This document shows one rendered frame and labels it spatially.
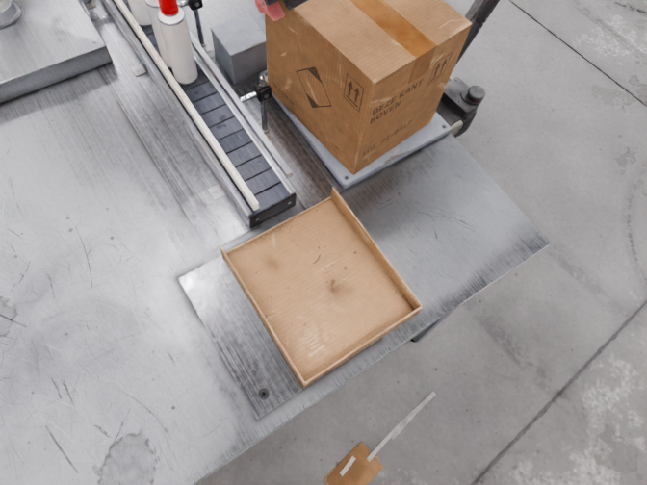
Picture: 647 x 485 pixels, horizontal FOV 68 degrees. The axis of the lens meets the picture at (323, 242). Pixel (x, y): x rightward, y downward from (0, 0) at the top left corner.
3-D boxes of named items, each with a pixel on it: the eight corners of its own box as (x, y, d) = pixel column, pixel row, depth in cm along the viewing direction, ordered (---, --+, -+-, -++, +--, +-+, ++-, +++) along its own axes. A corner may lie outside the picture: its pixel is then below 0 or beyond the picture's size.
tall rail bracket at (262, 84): (238, 136, 106) (231, 82, 91) (267, 123, 108) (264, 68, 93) (245, 146, 104) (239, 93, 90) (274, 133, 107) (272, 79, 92)
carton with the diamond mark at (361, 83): (267, 88, 109) (262, -21, 85) (345, 44, 117) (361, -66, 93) (352, 176, 101) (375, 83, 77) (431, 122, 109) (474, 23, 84)
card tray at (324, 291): (221, 255, 93) (219, 246, 89) (331, 196, 101) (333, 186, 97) (303, 388, 83) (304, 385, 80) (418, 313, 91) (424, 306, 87)
